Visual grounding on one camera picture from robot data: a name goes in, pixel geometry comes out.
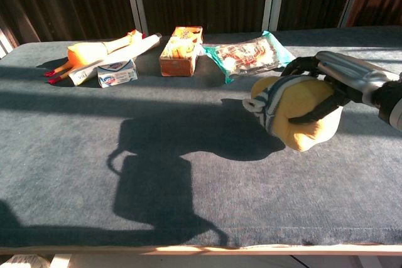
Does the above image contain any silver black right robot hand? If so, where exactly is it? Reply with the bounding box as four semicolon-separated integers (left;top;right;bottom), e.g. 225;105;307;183
280;50;401;124

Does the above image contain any yellow sponge pack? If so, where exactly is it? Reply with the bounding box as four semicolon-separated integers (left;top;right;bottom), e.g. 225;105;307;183
242;75;344;153

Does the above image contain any teal snack package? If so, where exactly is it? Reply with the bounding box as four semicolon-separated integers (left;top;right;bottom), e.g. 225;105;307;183
202;30;296;84

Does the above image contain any blue-grey table cloth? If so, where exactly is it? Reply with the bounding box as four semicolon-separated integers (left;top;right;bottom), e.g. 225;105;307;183
0;25;402;249

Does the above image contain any orange cardboard carton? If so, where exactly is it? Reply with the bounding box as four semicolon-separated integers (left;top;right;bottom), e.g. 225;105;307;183
159;26;204;77

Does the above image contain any white toothpaste tube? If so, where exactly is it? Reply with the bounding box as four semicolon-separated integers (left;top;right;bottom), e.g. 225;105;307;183
68;32;163;87

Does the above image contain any white blue soap box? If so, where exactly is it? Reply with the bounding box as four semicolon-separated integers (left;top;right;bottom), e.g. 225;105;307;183
96;59;139;88

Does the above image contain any yellow rubber chicken toy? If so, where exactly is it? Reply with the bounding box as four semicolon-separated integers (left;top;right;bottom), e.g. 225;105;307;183
43;29;146;85

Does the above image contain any white fuzzy bundle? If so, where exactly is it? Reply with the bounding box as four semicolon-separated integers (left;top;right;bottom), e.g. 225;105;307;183
0;254;52;268

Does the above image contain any thin black wire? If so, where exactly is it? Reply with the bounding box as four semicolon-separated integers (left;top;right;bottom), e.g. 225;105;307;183
289;255;311;268

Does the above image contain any light wooden table frame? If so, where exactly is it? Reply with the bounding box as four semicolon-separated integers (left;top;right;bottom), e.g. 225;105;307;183
0;242;402;257

